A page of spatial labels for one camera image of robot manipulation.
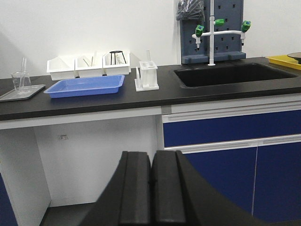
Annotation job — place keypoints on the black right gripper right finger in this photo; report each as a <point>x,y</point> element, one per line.
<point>182,197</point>

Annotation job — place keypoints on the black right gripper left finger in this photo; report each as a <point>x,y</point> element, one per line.
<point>126,199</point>

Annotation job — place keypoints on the clear glass test tube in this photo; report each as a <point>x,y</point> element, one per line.
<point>23,75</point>

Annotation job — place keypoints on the white test tube rack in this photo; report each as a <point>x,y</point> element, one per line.
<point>146,79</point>

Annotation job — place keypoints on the test tube in rack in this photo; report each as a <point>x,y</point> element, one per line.
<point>148,55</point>

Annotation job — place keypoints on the blue-grey pegboard drying rack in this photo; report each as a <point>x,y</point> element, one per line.
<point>226,46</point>

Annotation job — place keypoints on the blue cabinet drawer front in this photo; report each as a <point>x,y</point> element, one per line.
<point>232,128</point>

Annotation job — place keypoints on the blue plastic tray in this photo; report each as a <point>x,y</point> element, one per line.
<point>86,86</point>

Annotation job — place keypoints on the white right storage bin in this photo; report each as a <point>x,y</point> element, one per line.
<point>123,69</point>

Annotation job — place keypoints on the white storage bin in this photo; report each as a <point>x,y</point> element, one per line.
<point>89,65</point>
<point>61,68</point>
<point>123,69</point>

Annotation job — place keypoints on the white middle storage bin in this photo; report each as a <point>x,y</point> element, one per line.
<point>89,65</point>

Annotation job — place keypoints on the black sink basin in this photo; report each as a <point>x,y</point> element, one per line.
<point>230,74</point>

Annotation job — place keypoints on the grey metal tray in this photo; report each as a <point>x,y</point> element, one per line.
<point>14,96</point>

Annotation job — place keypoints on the white left storage bin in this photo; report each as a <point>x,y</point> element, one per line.
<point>61,68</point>

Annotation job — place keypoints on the black metal tripod stand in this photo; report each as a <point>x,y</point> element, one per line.
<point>117,57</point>

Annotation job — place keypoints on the clear glass beaker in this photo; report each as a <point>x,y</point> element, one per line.
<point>16,82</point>

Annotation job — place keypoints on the yellow tray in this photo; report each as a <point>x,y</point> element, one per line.
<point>285,61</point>

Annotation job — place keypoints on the white lab faucet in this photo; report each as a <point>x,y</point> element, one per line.
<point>212,33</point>

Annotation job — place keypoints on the bag of grey pegs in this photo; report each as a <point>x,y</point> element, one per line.
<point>190,10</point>

